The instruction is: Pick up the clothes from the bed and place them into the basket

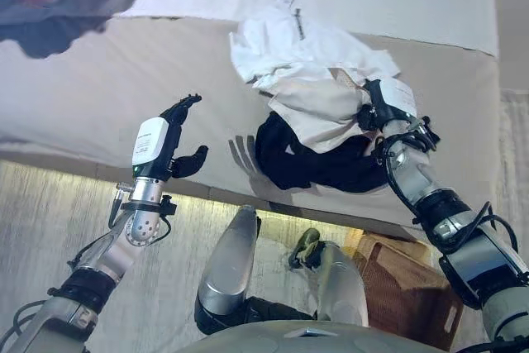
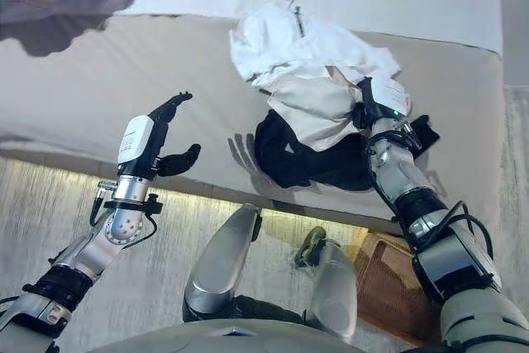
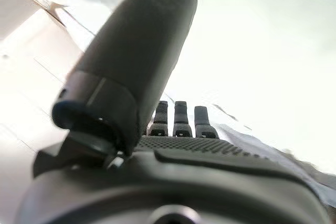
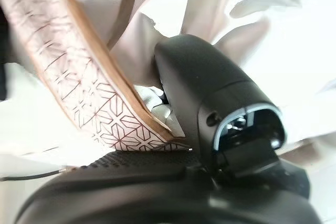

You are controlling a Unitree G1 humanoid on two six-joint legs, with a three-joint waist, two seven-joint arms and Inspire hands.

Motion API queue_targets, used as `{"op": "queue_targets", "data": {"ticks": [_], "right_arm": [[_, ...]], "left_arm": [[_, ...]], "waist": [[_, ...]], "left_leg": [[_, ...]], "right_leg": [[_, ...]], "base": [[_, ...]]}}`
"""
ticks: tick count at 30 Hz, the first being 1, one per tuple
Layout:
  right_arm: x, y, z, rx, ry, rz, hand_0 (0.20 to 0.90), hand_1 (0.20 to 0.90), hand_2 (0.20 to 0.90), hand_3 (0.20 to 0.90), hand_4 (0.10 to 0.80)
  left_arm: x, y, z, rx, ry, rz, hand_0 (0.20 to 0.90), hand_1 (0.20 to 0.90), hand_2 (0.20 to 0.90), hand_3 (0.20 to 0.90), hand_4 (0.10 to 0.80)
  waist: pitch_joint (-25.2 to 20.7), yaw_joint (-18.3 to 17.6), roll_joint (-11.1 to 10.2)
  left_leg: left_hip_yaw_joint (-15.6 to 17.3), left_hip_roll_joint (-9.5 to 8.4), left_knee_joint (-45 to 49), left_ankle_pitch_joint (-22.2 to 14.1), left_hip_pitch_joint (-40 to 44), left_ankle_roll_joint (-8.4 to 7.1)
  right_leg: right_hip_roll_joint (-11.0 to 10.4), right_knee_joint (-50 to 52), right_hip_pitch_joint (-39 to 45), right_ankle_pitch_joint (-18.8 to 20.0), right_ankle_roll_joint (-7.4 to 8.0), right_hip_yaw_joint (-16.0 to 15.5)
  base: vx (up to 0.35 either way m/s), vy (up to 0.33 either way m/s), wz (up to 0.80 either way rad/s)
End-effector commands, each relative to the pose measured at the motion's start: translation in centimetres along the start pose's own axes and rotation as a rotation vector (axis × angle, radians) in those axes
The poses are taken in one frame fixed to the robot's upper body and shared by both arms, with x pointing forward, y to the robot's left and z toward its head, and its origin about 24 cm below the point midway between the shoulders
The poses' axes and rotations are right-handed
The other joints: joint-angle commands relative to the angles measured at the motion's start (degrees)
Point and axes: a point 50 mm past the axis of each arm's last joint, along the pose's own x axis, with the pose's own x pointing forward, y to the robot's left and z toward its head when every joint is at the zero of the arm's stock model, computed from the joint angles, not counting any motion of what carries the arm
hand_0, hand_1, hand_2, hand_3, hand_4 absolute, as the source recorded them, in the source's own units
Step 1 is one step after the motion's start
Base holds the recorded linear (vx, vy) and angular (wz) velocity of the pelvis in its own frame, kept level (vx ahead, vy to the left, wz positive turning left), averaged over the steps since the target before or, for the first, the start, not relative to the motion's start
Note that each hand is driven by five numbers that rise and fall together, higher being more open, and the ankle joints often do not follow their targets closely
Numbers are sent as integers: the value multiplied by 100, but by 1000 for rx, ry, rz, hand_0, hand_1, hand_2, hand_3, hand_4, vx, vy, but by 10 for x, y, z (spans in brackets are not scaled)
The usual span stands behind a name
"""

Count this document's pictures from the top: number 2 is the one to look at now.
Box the dark right robot foot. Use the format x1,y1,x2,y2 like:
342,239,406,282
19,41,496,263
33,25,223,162
293,227,328,268

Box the white shirt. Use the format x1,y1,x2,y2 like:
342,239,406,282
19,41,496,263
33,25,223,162
229,2,403,90

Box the grey robot torso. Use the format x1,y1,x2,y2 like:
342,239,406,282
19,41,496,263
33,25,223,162
93,319,373,353

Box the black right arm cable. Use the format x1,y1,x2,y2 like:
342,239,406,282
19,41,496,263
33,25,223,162
407,199,496,260

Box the black trousers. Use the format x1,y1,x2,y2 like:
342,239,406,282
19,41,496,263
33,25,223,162
253,108,441,193

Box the bed with beige cover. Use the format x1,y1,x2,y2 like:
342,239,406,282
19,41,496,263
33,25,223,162
0,13,508,245

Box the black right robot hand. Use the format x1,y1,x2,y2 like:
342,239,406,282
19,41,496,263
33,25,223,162
350,74,413,131

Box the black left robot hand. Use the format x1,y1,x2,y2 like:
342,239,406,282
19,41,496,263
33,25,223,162
117,90,203,179

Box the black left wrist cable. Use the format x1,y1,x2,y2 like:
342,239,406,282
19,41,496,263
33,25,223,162
89,180,160,251

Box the brown woven basket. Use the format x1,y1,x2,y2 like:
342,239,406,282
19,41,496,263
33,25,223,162
350,229,446,346

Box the cream beige garment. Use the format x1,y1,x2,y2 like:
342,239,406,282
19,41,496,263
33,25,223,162
251,65,414,152

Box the silver robot leg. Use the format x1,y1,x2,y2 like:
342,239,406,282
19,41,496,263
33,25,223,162
307,241,359,340
183,203,264,324

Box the silver right robot leg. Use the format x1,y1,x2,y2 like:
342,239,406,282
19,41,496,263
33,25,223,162
307,241,359,340

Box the silver left robot leg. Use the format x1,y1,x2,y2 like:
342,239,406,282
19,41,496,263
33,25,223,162
183,203,264,324

